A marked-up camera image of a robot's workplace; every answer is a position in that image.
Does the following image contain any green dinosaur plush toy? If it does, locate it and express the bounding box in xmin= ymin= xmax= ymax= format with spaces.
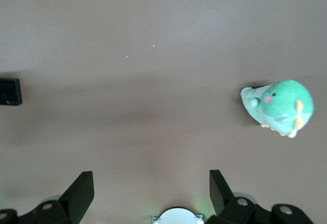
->
xmin=239 ymin=79 xmax=315 ymax=139

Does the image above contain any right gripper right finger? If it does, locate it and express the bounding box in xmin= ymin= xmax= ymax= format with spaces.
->
xmin=206 ymin=169 xmax=315 ymax=224

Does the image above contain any black flip phone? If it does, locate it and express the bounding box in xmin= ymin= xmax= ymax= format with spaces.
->
xmin=0 ymin=78 xmax=23 ymax=106

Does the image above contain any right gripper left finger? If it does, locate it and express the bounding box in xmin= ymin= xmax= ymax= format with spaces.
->
xmin=0 ymin=171 xmax=95 ymax=224

